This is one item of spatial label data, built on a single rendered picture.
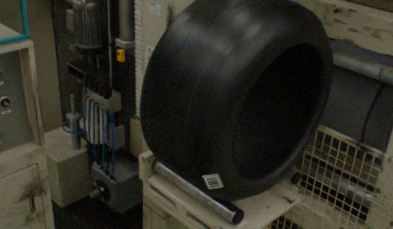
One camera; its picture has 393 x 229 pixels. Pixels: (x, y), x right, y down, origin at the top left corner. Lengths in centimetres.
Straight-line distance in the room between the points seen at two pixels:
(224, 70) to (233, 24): 12
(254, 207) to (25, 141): 79
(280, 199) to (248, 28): 68
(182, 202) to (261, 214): 26
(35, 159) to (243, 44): 87
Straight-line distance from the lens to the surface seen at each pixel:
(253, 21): 117
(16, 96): 163
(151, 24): 148
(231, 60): 112
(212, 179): 122
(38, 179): 175
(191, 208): 146
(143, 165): 153
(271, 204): 161
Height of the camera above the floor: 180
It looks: 29 degrees down
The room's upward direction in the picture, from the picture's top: 3 degrees clockwise
